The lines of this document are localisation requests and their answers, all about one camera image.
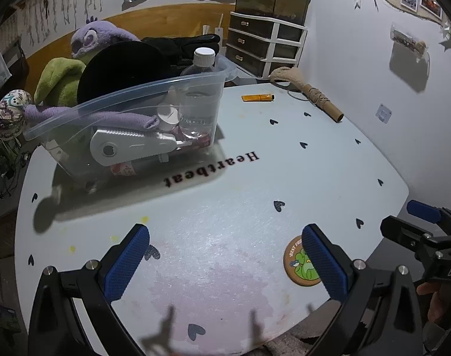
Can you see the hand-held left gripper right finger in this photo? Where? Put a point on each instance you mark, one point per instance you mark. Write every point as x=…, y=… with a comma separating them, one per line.
x=325, y=263

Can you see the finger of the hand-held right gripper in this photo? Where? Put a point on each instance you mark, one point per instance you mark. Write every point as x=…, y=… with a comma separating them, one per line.
x=424, y=211
x=403, y=231

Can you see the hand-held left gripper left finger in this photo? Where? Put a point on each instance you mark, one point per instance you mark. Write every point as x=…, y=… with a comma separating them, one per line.
x=129, y=263

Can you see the clear plastic container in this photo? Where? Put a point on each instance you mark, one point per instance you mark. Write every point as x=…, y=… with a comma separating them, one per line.
x=73, y=163

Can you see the person's right hand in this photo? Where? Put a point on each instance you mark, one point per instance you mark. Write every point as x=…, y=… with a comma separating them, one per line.
x=435, y=304

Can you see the round frog coaster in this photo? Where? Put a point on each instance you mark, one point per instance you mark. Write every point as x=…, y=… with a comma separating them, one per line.
x=299, y=267

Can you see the beige fuzzy rug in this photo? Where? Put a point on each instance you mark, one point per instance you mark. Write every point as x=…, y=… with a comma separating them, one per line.
x=285, y=345

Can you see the silver grey tool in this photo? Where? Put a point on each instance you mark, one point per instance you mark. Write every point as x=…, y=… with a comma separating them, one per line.
x=118, y=144

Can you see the small white jar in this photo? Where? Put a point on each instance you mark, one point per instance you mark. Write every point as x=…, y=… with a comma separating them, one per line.
x=168, y=117

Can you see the clear plastic bottle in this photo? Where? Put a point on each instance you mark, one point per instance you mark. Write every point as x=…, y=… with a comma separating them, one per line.
x=199, y=100

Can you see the orange lighter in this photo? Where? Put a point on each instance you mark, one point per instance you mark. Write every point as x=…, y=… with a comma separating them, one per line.
x=257, y=98

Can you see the colourful patterned ball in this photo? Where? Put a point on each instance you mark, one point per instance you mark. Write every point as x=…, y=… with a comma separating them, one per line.
x=12, y=113

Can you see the black round hat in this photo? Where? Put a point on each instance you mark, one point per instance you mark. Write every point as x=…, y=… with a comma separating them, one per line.
x=118, y=66

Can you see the black cloth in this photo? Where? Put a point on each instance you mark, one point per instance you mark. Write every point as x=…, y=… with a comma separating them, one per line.
x=181, y=46

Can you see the purple and green plush toy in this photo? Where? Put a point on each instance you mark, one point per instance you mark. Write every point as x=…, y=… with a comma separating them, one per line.
x=95, y=35

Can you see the white wooden stand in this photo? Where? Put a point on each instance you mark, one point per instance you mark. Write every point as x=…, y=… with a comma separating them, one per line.
x=207, y=31

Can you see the clear adhesive wall hook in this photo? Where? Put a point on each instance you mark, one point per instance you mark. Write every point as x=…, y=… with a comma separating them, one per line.
x=384, y=113

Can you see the clear wall packet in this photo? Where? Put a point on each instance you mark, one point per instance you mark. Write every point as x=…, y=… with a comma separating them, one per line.
x=407, y=37

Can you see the white frame drawer unit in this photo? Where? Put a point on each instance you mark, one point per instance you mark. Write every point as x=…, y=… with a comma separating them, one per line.
x=255, y=26

